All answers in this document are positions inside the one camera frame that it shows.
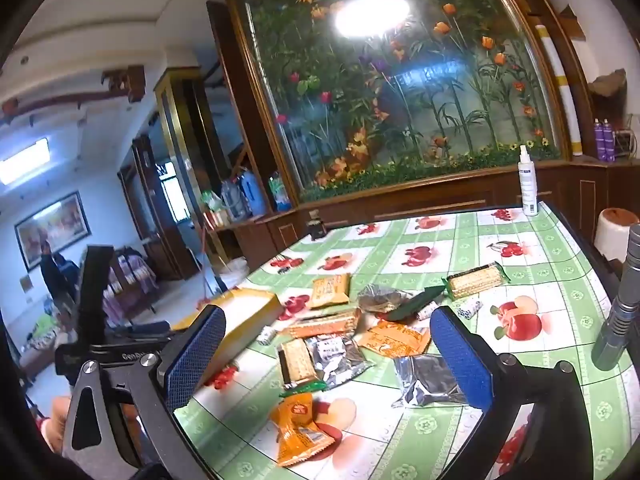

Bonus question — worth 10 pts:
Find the yellow cardboard box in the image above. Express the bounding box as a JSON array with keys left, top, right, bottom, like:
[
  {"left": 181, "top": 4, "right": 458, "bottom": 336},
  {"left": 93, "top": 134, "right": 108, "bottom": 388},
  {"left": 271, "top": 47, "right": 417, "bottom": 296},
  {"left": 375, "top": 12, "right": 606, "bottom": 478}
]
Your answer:
[{"left": 172, "top": 287, "right": 285, "bottom": 388}]

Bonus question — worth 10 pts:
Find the tangled wire coil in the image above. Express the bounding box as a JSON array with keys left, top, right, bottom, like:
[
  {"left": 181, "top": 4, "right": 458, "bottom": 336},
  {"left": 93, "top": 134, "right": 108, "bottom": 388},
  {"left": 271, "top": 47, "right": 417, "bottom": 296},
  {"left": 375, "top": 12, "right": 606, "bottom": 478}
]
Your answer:
[{"left": 614, "top": 127, "right": 640, "bottom": 161}]

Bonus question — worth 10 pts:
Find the grey ribbed metal tube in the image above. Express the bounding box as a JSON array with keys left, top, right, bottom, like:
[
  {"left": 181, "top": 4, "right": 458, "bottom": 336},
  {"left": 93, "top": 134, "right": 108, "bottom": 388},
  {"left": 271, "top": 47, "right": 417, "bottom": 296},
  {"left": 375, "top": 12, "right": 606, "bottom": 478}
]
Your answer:
[{"left": 591, "top": 224, "right": 640, "bottom": 372}]

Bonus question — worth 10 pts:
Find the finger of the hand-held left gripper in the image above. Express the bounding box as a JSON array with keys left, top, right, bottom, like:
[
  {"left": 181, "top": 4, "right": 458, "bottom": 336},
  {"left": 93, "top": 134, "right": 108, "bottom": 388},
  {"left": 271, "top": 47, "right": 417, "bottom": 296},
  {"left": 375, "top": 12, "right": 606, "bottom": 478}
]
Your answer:
[{"left": 79, "top": 244, "right": 116, "bottom": 348}]

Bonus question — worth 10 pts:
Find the grey thermos jug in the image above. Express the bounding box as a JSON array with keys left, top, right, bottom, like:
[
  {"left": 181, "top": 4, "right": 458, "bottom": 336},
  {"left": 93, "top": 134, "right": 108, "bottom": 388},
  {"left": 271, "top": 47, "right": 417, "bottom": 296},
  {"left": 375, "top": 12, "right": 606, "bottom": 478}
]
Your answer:
[{"left": 222, "top": 177, "right": 248, "bottom": 220}]

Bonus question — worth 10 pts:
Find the clear plastic pastry packet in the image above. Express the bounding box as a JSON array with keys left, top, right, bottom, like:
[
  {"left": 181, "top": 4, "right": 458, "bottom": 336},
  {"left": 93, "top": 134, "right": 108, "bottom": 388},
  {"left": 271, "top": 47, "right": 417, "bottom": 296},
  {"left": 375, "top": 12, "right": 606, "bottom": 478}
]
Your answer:
[{"left": 356, "top": 284, "right": 412, "bottom": 313}]

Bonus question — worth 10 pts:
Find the white spray bottle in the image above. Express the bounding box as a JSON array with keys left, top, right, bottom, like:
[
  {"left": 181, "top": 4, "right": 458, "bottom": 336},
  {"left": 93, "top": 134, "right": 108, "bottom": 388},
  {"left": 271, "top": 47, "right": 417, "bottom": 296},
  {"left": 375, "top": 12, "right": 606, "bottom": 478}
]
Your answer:
[{"left": 517, "top": 145, "right": 540, "bottom": 217}]

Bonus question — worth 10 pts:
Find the sofa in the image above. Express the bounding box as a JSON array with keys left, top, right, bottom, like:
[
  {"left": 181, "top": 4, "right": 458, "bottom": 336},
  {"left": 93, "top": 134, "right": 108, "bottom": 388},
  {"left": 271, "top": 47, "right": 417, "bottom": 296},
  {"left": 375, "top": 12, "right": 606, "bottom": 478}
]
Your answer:
[{"left": 20, "top": 310, "right": 76, "bottom": 376}]

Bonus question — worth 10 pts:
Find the orange-ended clear cracker packet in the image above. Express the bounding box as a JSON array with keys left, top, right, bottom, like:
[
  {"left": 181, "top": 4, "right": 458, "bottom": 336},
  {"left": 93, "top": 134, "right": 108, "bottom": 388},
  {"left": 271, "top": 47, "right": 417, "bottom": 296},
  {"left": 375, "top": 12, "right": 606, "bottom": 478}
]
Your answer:
[{"left": 287, "top": 309, "right": 362, "bottom": 338}]

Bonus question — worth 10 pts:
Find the green fruit print tablecloth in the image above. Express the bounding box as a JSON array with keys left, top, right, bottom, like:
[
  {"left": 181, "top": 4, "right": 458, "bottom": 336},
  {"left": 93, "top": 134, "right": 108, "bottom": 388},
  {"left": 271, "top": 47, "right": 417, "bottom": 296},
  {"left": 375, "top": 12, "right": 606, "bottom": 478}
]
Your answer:
[{"left": 172, "top": 202, "right": 640, "bottom": 480}]

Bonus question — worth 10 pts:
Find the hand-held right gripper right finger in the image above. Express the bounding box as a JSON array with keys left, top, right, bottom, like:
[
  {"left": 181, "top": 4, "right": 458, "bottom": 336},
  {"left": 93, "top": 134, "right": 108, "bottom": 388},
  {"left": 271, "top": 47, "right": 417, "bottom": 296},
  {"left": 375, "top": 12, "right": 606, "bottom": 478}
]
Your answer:
[{"left": 429, "top": 305, "right": 596, "bottom": 480}]

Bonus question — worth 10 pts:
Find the silver foil snack packet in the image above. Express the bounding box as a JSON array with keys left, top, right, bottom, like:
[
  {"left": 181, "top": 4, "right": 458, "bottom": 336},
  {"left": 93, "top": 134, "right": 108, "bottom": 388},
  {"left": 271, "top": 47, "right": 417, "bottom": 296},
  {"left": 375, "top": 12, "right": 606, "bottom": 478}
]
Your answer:
[
  {"left": 305, "top": 335, "right": 377, "bottom": 388},
  {"left": 391, "top": 354, "right": 468, "bottom": 408}
]

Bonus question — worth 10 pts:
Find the dark green snack packet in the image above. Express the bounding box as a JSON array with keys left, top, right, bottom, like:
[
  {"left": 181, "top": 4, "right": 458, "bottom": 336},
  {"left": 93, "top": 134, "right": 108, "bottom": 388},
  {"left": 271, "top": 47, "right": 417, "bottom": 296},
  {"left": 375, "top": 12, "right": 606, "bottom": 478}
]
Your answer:
[{"left": 387, "top": 285, "right": 446, "bottom": 322}]

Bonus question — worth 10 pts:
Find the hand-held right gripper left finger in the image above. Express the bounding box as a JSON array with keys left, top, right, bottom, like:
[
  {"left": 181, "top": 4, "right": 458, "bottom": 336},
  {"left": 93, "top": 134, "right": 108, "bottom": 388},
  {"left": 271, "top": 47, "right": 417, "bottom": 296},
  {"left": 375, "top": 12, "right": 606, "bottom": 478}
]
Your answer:
[{"left": 62, "top": 304, "right": 228, "bottom": 480}]

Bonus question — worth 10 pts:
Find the person's left hand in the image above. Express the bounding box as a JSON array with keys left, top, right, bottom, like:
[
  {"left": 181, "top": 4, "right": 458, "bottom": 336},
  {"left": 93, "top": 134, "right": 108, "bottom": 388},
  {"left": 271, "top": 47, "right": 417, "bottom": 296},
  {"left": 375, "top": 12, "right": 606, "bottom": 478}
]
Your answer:
[{"left": 37, "top": 394, "right": 76, "bottom": 457}]

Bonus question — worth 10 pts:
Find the orange square snack packet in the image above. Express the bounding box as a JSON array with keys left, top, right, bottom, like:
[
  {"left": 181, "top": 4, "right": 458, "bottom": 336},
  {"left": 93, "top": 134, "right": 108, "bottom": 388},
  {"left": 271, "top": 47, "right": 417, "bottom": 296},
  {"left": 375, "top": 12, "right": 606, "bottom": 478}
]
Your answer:
[{"left": 307, "top": 273, "right": 352, "bottom": 309}]

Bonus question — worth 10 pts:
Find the gold framed glass pillar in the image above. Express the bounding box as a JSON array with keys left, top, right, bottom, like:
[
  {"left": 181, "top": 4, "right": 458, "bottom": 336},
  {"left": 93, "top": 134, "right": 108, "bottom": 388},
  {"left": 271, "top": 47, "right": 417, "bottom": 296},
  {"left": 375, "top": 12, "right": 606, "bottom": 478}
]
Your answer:
[{"left": 155, "top": 67, "right": 226, "bottom": 281}]

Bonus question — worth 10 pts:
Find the framed landscape painting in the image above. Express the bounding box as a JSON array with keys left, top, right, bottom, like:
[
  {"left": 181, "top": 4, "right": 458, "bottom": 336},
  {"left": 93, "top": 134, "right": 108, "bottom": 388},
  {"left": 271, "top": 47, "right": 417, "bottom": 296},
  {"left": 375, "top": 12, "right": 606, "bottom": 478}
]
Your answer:
[{"left": 14, "top": 191, "right": 92, "bottom": 272}]

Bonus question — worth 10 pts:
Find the ceiling light panel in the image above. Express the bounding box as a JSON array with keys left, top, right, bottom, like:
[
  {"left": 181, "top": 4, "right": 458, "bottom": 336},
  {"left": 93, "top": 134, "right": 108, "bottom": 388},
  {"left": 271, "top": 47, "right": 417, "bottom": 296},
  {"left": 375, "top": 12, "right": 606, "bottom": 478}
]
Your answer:
[{"left": 0, "top": 140, "right": 51, "bottom": 186}]

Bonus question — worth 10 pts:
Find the dark glass jar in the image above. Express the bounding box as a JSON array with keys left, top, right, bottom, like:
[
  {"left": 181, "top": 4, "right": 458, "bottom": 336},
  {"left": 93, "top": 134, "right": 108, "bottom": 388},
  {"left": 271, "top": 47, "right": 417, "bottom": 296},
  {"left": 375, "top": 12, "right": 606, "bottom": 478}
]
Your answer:
[{"left": 306, "top": 209, "right": 328, "bottom": 241}]

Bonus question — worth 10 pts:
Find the glass flower display case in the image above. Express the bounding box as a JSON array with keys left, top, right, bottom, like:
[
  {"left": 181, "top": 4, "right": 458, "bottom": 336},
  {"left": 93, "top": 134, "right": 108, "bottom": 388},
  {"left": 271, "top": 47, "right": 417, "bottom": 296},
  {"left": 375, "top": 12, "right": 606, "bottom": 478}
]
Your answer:
[{"left": 224, "top": 0, "right": 573, "bottom": 206}]

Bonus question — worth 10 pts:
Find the carved wooden ceiling bracket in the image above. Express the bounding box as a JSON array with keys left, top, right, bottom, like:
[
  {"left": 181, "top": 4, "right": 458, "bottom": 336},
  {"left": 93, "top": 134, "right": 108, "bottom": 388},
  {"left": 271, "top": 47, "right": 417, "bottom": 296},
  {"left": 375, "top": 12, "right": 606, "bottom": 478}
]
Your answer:
[{"left": 100, "top": 65, "right": 147, "bottom": 103}]

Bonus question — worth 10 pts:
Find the barred window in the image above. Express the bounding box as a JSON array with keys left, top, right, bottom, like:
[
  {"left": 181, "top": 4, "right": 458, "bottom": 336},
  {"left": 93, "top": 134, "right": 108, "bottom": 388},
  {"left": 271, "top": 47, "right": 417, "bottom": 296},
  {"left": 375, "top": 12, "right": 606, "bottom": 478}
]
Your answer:
[{"left": 161, "top": 162, "right": 190, "bottom": 223}]

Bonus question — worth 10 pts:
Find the table with pink cloth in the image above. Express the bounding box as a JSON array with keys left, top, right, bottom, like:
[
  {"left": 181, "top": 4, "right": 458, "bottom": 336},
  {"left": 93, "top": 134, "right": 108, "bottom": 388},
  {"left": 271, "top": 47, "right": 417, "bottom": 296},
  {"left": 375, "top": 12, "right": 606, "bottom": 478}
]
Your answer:
[{"left": 107, "top": 252, "right": 161, "bottom": 311}]

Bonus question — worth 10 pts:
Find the wooden base cabinet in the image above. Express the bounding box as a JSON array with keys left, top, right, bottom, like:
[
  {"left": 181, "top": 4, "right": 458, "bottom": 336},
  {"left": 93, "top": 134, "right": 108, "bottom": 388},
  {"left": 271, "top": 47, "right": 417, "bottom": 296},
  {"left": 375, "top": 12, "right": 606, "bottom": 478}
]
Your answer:
[{"left": 215, "top": 157, "right": 640, "bottom": 273}]

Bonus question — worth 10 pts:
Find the blue thermos jug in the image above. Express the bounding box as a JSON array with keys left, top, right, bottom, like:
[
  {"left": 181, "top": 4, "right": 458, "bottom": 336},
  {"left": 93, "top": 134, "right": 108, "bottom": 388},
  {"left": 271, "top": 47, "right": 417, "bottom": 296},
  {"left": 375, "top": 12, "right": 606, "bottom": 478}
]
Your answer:
[{"left": 240, "top": 169, "right": 267, "bottom": 216}]

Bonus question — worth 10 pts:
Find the green-ended cracker packet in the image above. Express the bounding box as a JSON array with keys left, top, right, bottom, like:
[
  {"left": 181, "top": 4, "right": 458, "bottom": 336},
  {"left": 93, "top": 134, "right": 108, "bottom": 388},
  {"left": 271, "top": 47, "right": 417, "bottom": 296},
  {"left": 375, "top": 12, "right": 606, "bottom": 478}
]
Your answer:
[
  {"left": 276, "top": 338, "right": 328, "bottom": 393},
  {"left": 443, "top": 261, "right": 511, "bottom": 301}
]

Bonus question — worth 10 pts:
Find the small orange twisted packet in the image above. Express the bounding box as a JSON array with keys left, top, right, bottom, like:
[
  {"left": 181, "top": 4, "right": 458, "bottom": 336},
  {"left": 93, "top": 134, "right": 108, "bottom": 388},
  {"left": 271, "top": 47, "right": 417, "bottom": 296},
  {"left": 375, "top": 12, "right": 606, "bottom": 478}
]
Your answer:
[{"left": 269, "top": 392, "right": 336, "bottom": 467}]

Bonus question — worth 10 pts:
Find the white yellow rolled paper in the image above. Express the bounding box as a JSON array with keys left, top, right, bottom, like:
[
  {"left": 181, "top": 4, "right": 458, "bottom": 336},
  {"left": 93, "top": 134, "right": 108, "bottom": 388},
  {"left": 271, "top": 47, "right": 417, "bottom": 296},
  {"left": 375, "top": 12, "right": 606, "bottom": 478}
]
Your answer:
[{"left": 535, "top": 24, "right": 583, "bottom": 157}]

